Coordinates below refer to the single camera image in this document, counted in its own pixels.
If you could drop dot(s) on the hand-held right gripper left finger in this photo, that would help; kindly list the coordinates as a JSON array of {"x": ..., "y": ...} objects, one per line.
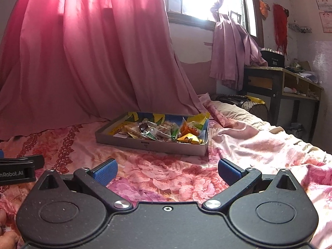
[{"x": 105, "y": 172}]

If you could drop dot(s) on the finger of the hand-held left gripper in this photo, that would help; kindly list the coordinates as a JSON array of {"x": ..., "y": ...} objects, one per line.
[{"x": 37, "y": 160}]

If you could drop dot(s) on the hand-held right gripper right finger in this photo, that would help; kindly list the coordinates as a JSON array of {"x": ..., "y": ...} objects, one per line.
[{"x": 229, "y": 172}]

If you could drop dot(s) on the blue and white sachet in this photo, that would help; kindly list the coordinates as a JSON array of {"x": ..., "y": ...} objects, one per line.
[{"x": 120, "y": 135}]

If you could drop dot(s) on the clear peanut brittle packet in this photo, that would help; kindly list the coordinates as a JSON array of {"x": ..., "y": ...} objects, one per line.
[{"x": 131, "y": 129}]

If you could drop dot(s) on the yellow snack packet figure print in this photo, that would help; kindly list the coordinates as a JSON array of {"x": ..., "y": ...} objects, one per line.
[{"x": 189, "y": 138}]

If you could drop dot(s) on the grey cardboard box printed inside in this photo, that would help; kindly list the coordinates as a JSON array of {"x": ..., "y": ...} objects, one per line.
[{"x": 155, "y": 146}]

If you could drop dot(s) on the orange snack packet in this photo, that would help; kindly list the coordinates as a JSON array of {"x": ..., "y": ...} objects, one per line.
[{"x": 189, "y": 129}]

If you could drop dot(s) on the dark candy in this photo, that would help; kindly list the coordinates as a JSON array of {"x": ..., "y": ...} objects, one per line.
[{"x": 143, "y": 126}]

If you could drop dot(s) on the white and green pouch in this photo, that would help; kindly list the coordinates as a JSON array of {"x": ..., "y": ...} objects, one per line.
[{"x": 153, "y": 136}]

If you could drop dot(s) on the clear nut bar packet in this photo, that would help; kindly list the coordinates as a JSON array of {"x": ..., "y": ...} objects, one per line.
[{"x": 166, "y": 127}]

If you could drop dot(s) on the person's left hand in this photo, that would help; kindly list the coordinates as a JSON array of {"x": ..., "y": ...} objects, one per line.
[{"x": 9, "y": 241}]

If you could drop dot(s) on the black electric fan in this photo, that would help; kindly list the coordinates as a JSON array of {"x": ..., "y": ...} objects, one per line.
[{"x": 256, "y": 112}]

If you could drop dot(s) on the black bag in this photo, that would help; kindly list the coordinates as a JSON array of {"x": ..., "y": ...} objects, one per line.
[{"x": 228, "y": 98}]

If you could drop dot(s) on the yellow plastic piece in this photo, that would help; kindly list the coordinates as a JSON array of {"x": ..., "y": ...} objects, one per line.
[{"x": 255, "y": 99}]

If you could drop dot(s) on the dark wooden desk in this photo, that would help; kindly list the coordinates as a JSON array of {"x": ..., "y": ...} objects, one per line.
[{"x": 262, "y": 79}]

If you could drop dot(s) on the pink curtain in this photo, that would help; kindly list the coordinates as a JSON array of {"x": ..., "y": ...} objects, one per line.
[{"x": 77, "y": 57}]

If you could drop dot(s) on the purple tied curtain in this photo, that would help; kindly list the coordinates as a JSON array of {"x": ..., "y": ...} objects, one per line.
[{"x": 233, "y": 51}]

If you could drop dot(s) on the black box with white number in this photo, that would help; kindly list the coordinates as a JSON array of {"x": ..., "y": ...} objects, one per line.
[{"x": 272, "y": 58}]

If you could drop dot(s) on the desk clutter pile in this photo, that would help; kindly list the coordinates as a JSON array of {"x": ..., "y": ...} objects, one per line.
[{"x": 303, "y": 72}]

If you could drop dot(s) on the red hanging ornament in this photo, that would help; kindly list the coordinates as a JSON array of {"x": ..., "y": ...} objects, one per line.
[{"x": 280, "y": 26}]

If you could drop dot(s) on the orange wall ornament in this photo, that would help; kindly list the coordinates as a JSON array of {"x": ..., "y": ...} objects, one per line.
[{"x": 264, "y": 7}]

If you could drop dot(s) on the small wall certificate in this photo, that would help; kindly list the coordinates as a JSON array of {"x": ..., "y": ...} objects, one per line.
[{"x": 326, "y": 22}]

